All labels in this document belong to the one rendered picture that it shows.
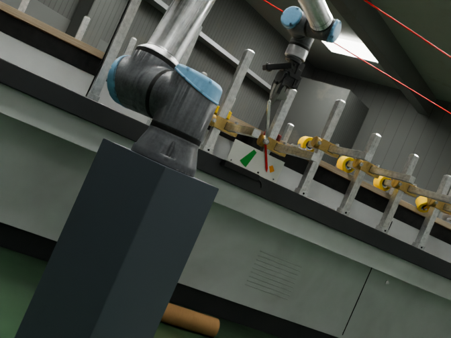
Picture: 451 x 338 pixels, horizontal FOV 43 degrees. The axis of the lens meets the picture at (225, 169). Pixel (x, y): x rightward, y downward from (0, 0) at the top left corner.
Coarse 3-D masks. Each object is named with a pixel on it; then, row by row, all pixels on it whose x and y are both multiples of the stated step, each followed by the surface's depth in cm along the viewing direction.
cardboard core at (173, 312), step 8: (168, 304) 229; (168, 312) 227; (176, 312) 229; (184, 312) 231; (192, 312) 234; (168, 320) 228; (176, 320) 229; (184, 320) 230; (192, 320) 231; (200, 320) 233; (208, 320) 235; (216, 320) 238; (184, 328) 232; (192, 328) 232; (200, 328) 233; (208, 328) 234; (216, 328) 236
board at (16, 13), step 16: (16, 16) 218; (48, 32) 223; (80, 48) 229; (96, 48) 230; (256, 128) 262; (288, 144) 269; (352, 176) 285; (384, 192) 293; (416, 208) 302; (448, 224) 312
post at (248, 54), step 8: (248, 56) 237; (240, 64) 237; (248, 64) 237; (240, 72) 236; (232, 80) 238; (240, 80) 237; (232, 88) 236; (224, 96) 239; (232, 96) 237; (224, 104) 236; (224, 112) 236; (216, 128) 236; (208, 136) 237; (216, 136) 237; (208, 144) 236
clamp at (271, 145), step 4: (260, 136) 246; (264, 136) 245; (260, 140) 245; (272, 140) 246; (276, 140) 246; (260, 144) 245; (268, 144) 245; (272, 144) 246; (276, 144) 247; (284, 144) 248; (268, 148) 246; (272, 148) 246; (276, 152) 247; (280, 152) 248; (284, 156) 249
